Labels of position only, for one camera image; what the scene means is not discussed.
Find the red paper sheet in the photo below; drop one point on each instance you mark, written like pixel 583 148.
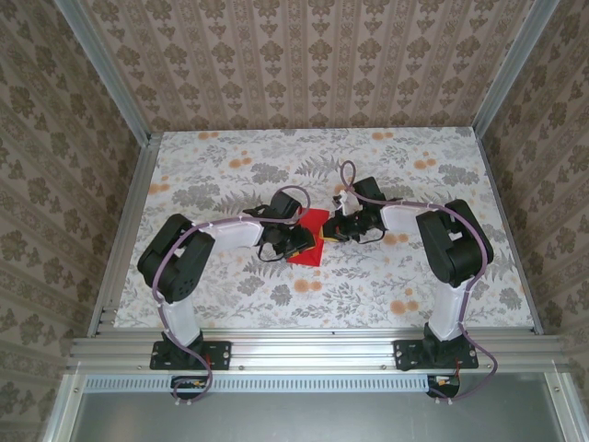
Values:
pixel 310 259

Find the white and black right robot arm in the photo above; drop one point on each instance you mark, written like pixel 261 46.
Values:
pixel 448 313

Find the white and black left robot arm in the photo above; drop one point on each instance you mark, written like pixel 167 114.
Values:
pixel 181 317

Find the floral table mat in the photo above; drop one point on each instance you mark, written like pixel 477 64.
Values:
pixel 322 299

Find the aluminium cross beam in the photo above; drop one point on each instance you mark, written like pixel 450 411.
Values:
pixel 313 354

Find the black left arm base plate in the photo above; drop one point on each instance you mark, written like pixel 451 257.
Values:
pixel 221 354

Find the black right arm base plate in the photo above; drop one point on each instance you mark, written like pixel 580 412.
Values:
pixel 405 354

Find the aluminium side rail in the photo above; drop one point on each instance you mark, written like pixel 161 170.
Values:
pixel 508 230
pixel 124 235

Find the aluminium corner post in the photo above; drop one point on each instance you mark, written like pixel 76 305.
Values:
pixel 106 73
pixel 511 64

